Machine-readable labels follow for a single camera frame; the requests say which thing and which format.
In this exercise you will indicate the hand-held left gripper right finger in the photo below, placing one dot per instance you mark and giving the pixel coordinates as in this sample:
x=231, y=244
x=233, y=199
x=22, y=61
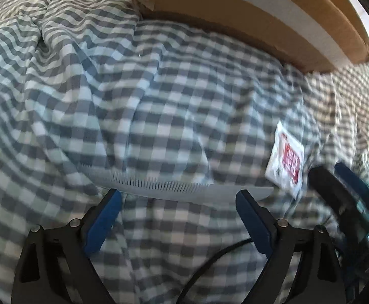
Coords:
x=254, y=224

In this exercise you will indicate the grey comb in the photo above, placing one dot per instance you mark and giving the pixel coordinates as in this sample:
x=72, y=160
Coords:
x=171, y=190

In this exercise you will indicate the white packet red label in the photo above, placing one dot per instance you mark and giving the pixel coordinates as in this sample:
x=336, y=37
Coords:
x=285, y=161

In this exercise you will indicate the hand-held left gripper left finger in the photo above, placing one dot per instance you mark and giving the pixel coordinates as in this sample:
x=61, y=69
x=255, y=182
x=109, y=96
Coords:
x=103, y=224

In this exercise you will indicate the grey checked blanket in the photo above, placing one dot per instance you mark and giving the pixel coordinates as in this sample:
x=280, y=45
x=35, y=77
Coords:
x=140, y=101

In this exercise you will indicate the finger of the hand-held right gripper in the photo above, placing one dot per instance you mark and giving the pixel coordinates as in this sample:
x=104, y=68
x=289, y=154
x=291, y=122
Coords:
x=355, y=183
x=327, y=183

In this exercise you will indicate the brown cardboard box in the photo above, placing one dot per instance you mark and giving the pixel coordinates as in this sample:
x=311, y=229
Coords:
x=203, y=12

